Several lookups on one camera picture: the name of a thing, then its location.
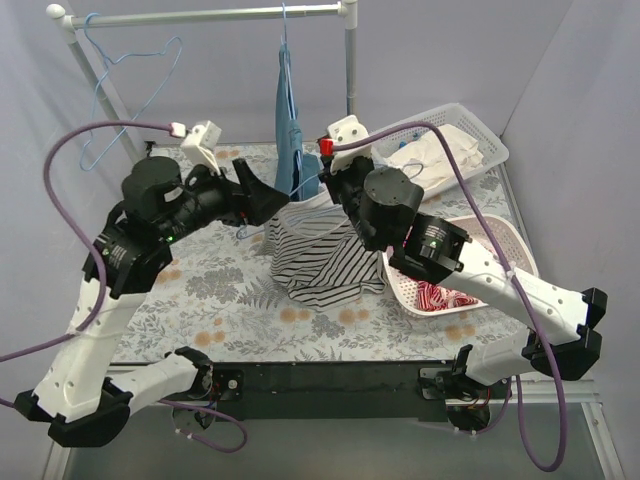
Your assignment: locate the black white striped tank top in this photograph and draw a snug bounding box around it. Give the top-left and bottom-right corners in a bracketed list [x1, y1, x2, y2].
[260, 191, 386, 311]

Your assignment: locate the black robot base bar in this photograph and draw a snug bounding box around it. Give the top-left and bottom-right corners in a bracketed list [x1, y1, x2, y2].
[154, 357, 506, 424]

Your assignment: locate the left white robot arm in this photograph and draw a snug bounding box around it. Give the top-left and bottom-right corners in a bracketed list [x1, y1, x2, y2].
[14, 157, 289, 448]

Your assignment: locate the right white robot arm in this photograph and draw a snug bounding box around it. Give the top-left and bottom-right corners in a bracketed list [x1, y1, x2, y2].
[320, 156, 608, 398]

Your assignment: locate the blue hanger holding garment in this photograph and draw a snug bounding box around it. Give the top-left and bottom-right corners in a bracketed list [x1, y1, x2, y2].
[275, 3, 303, 193]

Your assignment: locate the blue hanging garment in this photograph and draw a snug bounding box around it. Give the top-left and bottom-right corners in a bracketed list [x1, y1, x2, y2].
[275, 43, 319, 201]

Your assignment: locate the cream white cloth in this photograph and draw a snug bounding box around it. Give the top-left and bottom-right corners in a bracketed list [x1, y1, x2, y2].
[384, 123, 485, 194]

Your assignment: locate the small blue object in basket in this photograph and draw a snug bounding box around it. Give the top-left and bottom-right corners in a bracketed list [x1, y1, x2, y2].
[398, 132, 421, 149]

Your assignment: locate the white plastic laundry basket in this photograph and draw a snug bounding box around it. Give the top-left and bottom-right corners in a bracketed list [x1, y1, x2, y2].
[380, 214, 539, 319]

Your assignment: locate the floral table cloth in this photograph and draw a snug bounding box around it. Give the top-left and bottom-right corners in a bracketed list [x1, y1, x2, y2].
[102, 141, 549, 362]

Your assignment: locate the red white striped garment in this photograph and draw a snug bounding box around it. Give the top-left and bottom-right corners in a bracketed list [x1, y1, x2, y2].
[416, 281, 479, 312]

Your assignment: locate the grey white clothes rack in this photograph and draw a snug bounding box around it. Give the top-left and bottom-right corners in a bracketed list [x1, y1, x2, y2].
[45, 0, 362, 161]

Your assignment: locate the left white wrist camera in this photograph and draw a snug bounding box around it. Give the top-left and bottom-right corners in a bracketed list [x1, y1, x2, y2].
[180, 121, 222, 174]

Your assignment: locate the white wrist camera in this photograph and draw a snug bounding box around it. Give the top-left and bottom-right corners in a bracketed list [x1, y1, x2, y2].
[180, 121, 222, 174]
[318, 115, 372, 175]

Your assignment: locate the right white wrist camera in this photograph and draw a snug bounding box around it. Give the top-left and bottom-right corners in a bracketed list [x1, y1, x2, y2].
[318, 115, 372, 175]

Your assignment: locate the light blue wire hanger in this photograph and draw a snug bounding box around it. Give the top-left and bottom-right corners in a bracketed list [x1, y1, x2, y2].
[79, 12, 184, 172]

